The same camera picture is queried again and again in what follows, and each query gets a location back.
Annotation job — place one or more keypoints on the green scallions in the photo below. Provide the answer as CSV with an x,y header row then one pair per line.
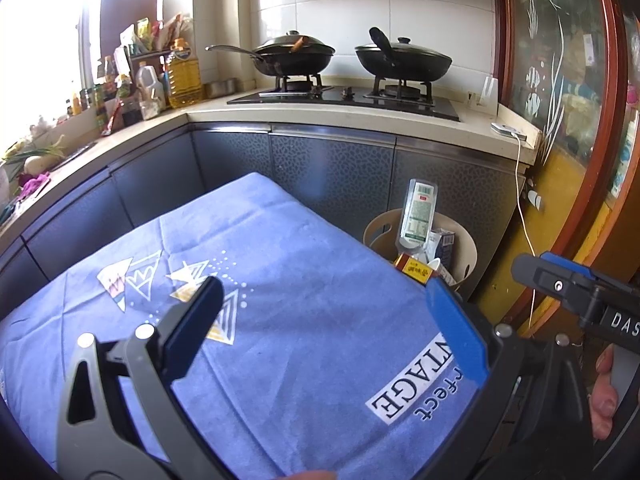
x,y
35,152

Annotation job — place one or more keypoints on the white radish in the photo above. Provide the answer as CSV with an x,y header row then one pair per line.
x,y
40,164

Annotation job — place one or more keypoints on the purple cloth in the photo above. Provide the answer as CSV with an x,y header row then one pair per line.
x,y
35,184

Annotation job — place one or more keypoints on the rack of seasoning packets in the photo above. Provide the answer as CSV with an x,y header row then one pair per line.
x,y
150,35

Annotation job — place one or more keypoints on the yellow box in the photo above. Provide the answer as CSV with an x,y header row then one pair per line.
x,y
415,270

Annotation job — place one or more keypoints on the person's right hand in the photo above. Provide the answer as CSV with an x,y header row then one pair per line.
x,y
602,395

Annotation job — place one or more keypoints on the small steel pot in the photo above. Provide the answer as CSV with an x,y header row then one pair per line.
x,y
222,89

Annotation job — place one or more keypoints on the person's left hand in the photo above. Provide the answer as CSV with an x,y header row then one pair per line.
x,y
310,476

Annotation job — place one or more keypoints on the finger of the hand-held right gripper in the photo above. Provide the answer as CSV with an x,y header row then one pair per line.
x,y
570,264
545,275

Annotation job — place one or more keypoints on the black frying pan with lid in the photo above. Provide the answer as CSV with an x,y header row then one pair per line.
x,y
405,62

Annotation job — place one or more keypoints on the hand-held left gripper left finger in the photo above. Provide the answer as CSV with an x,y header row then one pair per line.
x,y
192,330

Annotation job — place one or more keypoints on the white plastic jug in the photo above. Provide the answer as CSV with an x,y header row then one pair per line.
x,y
149,87

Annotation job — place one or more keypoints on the yellow cooking oil bottle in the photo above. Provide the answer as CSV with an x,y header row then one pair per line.
x,y
184,80

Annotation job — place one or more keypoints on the black wok with lid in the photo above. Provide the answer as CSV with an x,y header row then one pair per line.
x,y
295,55

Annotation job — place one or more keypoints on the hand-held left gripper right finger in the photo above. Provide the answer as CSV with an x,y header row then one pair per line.
x,y
457,335

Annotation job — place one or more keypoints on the grey white milk carton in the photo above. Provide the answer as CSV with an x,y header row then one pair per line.
x,y
445,247

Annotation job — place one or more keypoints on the grey kitchen cabinet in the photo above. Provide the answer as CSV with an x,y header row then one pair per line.
x,y
325,170

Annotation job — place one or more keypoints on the green silver snack wrapper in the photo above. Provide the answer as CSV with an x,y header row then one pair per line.
x,y
417,215

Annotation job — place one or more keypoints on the row of sauce bottles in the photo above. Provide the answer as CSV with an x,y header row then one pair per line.
x,y
100,95

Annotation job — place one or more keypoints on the printed blue tablecloth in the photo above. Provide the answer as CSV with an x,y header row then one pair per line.
x,y
300,310

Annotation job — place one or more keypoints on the black gas stove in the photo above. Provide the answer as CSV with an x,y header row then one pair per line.
x,y
350,102

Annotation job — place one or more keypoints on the beige bin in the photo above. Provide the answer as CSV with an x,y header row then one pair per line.
x,y
465,260

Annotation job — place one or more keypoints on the etched glass door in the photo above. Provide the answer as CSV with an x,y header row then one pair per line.
x,y
575,110

